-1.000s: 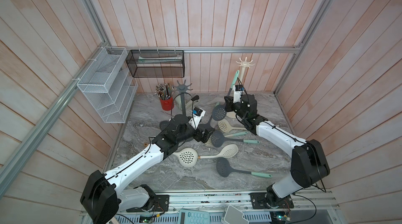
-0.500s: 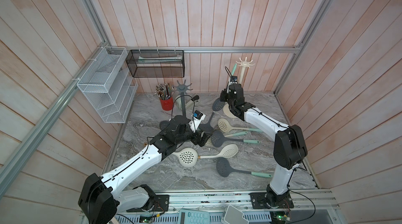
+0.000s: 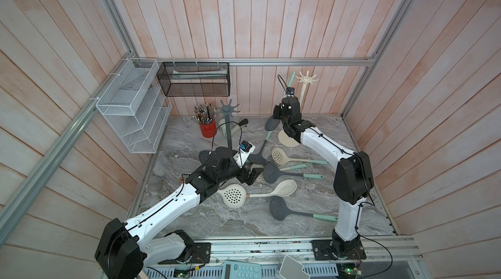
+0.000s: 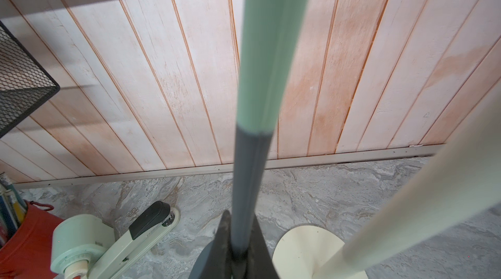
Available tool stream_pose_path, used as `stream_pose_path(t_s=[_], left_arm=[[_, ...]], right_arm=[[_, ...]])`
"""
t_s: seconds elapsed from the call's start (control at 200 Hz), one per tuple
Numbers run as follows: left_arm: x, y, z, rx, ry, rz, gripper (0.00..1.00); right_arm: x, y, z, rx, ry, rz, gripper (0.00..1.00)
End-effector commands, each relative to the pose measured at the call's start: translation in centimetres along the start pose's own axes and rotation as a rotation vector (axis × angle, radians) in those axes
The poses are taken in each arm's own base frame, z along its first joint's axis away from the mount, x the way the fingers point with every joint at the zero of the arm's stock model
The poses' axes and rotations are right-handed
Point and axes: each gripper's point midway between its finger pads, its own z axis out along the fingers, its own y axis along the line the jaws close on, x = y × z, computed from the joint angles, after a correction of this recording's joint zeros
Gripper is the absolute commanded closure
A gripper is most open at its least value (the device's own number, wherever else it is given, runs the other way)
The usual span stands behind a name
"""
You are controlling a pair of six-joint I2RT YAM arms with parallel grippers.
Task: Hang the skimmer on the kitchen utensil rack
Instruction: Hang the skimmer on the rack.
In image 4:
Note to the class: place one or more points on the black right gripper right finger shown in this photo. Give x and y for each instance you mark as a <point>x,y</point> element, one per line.
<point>259,264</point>

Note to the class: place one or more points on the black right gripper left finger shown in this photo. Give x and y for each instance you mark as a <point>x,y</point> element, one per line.
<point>218,263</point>

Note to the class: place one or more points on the cream utensil rack stand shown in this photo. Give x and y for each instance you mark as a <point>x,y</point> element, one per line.
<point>462,180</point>

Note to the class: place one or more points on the mint stapler black top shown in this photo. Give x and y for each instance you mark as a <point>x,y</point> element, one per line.
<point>143,234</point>

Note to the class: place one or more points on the mint green pencil sharpener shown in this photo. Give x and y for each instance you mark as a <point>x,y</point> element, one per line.
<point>77,244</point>

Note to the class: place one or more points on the red metal pencil cup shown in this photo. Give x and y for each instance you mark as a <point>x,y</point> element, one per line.
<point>27,254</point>

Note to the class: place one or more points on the bundle of pencils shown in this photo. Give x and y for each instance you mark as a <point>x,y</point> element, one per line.
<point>13,209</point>

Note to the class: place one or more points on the black mesh wall basket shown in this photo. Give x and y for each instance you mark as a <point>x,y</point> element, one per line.
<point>25,84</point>

